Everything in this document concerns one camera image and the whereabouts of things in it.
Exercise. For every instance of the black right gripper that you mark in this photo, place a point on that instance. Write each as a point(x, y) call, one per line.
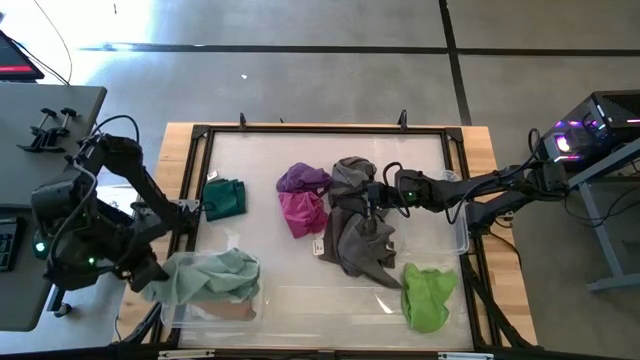
point(392, 192)

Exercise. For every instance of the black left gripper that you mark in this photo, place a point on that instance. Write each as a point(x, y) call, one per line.
point(145, 272)

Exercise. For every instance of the dark grey microfiber towel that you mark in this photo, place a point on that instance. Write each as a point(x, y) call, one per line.
point(360, 245)

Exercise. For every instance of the magenta microfiber towel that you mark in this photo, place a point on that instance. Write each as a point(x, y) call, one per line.
point(302, 215)

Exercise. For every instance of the sage green microfiber towel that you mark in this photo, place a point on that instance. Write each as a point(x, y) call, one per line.
point(215, 280)

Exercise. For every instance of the purple microfiber towel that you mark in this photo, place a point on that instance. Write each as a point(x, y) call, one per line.
point(302, 178)

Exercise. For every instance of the dark teal microfiber towel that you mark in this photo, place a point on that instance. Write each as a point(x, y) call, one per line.
point(225, 200)

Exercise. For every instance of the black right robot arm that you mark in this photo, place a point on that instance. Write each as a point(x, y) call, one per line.
point(475, 192)

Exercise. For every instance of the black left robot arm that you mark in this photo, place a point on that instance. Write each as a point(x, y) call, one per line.
point(125, 160)

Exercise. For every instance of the bright green microfiber towel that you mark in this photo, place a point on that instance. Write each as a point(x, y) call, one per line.
point(425, 300)

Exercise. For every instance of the clear plastic bin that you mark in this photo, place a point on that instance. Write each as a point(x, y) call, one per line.
point(175, 320)
point(445, 235)

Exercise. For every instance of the dark bar clamp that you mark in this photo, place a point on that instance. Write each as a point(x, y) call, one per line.
point(242, 121)
point(403, 120)

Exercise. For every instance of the black keyboard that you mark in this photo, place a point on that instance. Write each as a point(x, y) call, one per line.
point(7, 245)

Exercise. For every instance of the black screw clamp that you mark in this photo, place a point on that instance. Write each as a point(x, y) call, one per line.
point(37, 142)
point(62, 131)

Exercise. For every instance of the grey desk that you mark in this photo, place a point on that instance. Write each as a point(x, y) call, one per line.
point(20, 165)

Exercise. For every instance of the black computer monitor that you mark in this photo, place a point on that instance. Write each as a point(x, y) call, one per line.
point(15, 60)

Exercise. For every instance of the grey metal table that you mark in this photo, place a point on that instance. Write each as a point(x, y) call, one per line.
point(615, 282)

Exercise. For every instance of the black computer tower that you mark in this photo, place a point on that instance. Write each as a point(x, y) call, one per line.
point(610, 115)

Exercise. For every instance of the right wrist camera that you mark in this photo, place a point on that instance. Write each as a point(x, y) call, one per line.
point(375, 192)

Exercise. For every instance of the silver metal bracket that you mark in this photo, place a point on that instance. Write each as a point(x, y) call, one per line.
point(185, 354)
point(465, 356)

